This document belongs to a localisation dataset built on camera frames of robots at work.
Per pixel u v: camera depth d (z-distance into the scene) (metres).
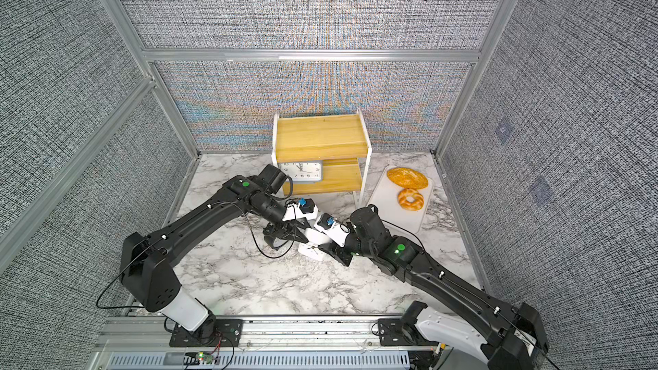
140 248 0.44
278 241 0.69
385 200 1.05
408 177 1.05
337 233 0.63
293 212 0.62
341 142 0.78
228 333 0.73
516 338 0.39
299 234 0.69
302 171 0.86
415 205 1.00
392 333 0.73
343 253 0.64
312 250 0.75
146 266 0.42
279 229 0.66
